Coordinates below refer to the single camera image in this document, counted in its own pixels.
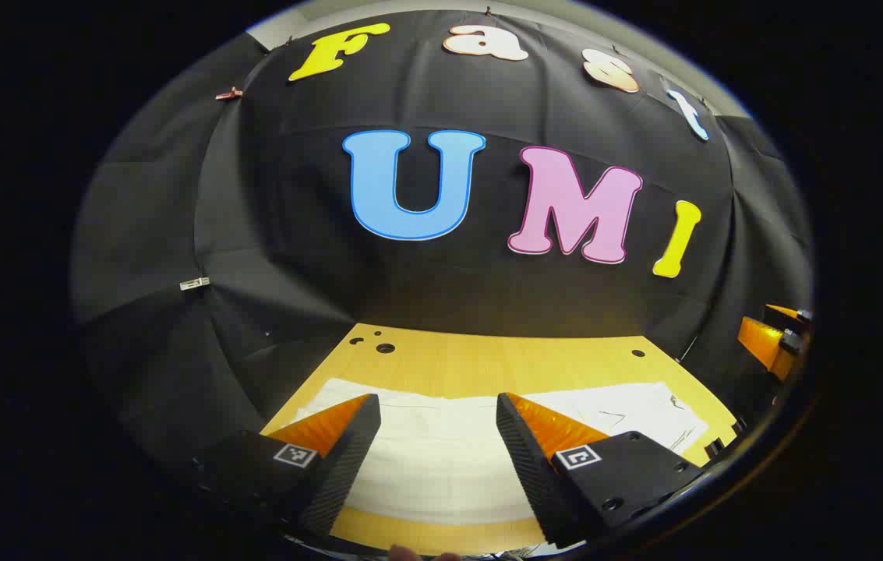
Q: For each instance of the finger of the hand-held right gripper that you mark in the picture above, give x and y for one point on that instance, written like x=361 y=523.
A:
x=761 y=339
x=788 y=313

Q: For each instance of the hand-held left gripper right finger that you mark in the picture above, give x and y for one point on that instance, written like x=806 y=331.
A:
x=523 y=460

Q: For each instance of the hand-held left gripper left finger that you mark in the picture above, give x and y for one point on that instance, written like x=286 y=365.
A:
x=351 y=452

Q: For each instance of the white jeans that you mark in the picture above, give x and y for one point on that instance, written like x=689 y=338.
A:
x=441 y=460

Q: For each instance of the black table clamp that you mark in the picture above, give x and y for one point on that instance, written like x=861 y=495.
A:
x=738 y=425
x=715 y=449

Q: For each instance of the black backdrop cloth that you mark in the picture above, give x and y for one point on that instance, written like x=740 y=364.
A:
x=293 y=234

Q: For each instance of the silver cloth clip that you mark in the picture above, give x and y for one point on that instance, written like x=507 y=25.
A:
x=194 y=284

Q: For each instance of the red cloth clip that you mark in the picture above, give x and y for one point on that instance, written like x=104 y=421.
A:
x=229 y=93

